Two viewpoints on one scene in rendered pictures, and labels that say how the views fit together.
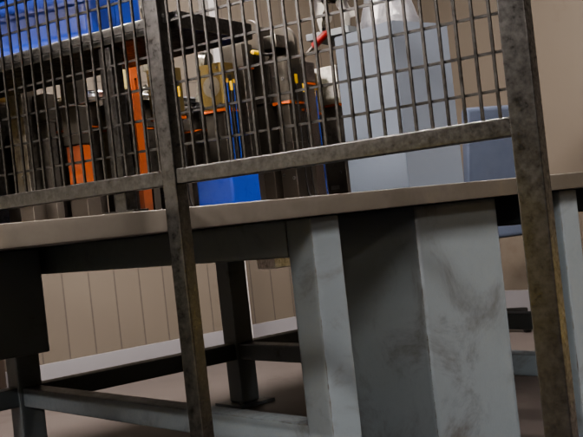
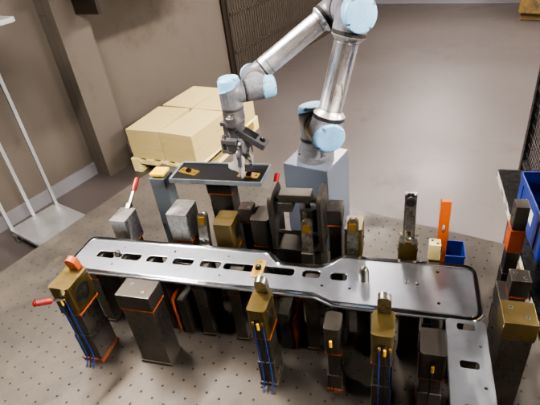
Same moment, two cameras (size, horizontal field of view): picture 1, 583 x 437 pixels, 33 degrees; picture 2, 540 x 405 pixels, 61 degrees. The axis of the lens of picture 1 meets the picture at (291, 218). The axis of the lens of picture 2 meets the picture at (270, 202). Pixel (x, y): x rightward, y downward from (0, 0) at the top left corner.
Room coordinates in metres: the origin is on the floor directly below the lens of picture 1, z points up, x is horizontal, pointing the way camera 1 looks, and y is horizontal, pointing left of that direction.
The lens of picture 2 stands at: (3.08, 1.28, 2.00)
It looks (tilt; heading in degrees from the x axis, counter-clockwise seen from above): 33 degrees down; 257
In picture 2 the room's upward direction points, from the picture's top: 8 degrees counter-clockwise
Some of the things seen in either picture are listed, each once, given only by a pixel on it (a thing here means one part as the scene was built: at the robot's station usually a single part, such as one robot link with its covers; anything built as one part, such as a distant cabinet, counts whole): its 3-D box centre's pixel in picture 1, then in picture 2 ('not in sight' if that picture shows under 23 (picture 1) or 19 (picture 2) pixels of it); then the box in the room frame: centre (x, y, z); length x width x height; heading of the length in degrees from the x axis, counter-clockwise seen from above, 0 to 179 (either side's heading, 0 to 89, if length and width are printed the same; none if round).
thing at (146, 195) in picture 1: (136, 110); (439, 263); (2.32, 0.33, 0.95); 0.03 x 0.01 x 0.50; 147
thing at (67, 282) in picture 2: not in sight; (83, 318); (3.49, 0.00, 0.88); 0.14 x 0.09 x 0.36; 57
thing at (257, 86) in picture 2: not in sight; (258, 86); (2.71, -0.20, 1.48); 0.11 x 0.11 x 0.08; 85
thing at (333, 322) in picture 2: not in sight; (333, 357); (2.75, 0.46, 0.84); 0.10 x 0.05 x 0.29; 57
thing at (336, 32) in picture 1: (359, 39); (219, 173); (2.89, -0.25, 1.16); 0.37 x 0.14 x 0.02; 147
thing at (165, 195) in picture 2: not in sight; (173, 218); (3.11, -0.39, 0.92); 0.08 x 0.08 x 0.44; 57
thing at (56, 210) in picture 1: (38, 162); (496, 331); (2.27, 0.56, 0.85); 0.12 x 0.03 x 0.30; 57
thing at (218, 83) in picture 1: (226, 137); (355, 262); (2.53, 0.14, 0.88); 0.11 x 0.07 x 0.37; 57
